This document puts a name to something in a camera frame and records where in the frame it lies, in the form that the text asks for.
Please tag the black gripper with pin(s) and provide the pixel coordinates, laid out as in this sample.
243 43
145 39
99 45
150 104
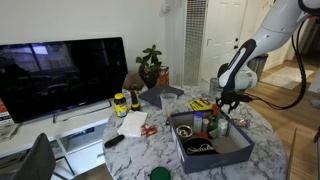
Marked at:
232 99

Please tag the white and purple food pouch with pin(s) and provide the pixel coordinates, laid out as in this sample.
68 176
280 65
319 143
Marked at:
242 122

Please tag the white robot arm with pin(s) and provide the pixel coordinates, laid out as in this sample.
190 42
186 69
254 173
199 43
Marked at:
277 27

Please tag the yellow paper packet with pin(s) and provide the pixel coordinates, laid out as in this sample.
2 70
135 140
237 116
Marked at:
198 105

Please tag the silver metal can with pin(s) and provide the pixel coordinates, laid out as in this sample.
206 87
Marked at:
214 87

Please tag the green bottle red cap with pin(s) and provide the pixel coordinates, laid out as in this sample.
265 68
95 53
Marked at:
213 125

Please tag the white pill bottle blue cap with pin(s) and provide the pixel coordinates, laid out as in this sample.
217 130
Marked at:
197 123

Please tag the dark blue open box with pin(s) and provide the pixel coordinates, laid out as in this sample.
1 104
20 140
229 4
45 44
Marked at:
200 154

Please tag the clear plastic cup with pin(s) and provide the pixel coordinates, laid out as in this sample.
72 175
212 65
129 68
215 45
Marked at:
168 101

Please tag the orange red game box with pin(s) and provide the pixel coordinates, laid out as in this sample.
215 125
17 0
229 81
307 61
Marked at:
163 78

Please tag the dark blue flat box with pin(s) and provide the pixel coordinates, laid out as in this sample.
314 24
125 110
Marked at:
152 95

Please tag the white front door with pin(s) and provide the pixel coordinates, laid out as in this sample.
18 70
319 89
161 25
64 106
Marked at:
224 21

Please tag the potted green plant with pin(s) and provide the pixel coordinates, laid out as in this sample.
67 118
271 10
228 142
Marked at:
149 66

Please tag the red snack wrapper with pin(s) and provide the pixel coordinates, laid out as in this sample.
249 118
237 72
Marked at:
148 130

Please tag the green round lid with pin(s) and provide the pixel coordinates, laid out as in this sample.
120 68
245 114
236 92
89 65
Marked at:
160 173

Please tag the white paper napkin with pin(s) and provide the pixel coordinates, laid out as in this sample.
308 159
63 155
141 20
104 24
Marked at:
131 126

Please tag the yellow vitamin bottle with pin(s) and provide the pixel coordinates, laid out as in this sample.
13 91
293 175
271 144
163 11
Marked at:
120 105

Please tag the black remote control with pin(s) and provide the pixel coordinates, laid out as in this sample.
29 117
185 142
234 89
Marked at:
114 141

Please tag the white tv stand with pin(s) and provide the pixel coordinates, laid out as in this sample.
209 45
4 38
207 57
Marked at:
77 134

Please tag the black flat screen tv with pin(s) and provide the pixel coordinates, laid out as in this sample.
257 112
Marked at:
39 79

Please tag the dark grey chair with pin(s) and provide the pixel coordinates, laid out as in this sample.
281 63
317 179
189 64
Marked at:
39 163

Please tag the white wall heater grille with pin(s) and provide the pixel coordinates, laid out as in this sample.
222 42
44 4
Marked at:
195 22

